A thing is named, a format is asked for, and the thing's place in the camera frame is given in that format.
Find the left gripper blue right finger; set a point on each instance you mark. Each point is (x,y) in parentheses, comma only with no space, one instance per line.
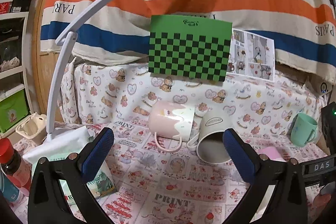
(242,155)

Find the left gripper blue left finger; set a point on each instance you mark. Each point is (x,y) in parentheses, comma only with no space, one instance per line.
(94,153)

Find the white mug with pink base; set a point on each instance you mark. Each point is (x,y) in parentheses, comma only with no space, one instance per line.
(272,153)

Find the mint green plastic cup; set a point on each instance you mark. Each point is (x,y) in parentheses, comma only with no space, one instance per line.
(304,130)

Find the person's right hand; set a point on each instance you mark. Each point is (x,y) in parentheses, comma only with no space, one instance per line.
(321,201)

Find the green illustrated packet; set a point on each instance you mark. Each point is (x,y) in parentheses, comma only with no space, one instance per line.
(102,185)

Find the plain white mug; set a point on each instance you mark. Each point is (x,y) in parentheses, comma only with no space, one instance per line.
(208,142)

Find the baby bear print cloth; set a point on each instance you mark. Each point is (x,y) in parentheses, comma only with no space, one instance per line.
(94,94)

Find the pink print pattern tablecloth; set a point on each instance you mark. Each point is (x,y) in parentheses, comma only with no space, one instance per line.
(157,187)

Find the beige small basket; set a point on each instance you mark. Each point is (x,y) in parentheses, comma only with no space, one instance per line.
(33,126)

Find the pink drip pattern mug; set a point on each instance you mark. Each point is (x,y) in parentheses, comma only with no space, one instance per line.
(171,121)

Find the white round device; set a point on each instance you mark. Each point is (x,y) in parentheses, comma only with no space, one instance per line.
(322,87)

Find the red cap bottle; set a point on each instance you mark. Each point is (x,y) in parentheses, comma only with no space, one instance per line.
(14,167)

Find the green storage bin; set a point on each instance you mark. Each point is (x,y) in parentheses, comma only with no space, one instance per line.
(13,109)

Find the white shelf unit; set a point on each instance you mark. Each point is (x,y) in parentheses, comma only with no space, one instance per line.
(14,60)

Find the comic sticker sheet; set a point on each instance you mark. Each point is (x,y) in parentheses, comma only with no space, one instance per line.
(251,55)

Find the green checkered box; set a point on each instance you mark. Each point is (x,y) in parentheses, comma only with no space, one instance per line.
(189,46)

